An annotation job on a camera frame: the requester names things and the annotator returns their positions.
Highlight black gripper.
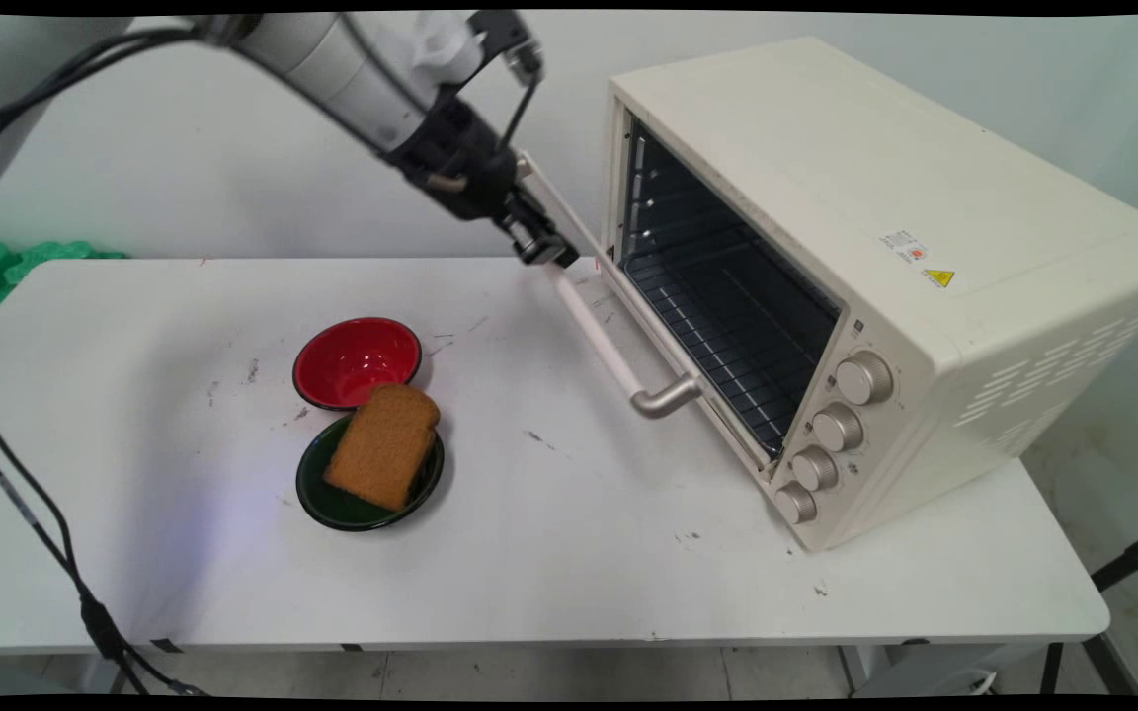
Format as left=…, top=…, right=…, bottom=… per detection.
left=383, top=87, right=582, bottom=271

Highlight oven door with bar handle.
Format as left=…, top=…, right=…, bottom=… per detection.
left=514, top=148, right=789, bottom=487

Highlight red bowl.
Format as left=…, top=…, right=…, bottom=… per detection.
left=292, top=316, right=424, bottom=412

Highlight brown bread slice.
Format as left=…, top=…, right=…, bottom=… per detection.
left=323, top=382, right=442, bottom=513

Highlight dark green plate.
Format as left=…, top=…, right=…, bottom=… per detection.
left=295, top=413, right=447, bottom=532

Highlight large silver oven knob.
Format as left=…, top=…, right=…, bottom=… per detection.
left=835, top=352, right=895, bottom=407

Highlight white label sticker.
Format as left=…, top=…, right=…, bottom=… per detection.
left=879, top=229, right=932, bottom=267

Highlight cream toaster oven body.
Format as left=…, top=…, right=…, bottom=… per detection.
left=601, top=37, right=1138, bottom=553

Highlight green foam block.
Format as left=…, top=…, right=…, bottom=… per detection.
left=0, top=239, right=127, bottom=309

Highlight black tripod stand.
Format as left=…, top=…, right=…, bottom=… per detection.
left=1037, top=526, right=1138, bottom=697

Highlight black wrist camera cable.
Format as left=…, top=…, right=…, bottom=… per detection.
left=498, top=49, right=542, bottom=154

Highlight white grey wrist camera box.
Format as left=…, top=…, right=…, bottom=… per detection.
left=415, top=10, right=546, bottom=88

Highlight metal wire oven rack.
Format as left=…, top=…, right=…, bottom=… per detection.
left=620, top=225, right=843, bottom=457

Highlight black floor cable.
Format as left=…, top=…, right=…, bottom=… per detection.
left=0, top=393, right=210, bottom=698

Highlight white table leg frame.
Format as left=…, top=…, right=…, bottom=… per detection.
left=838, top=642, right=1059, bottom=698

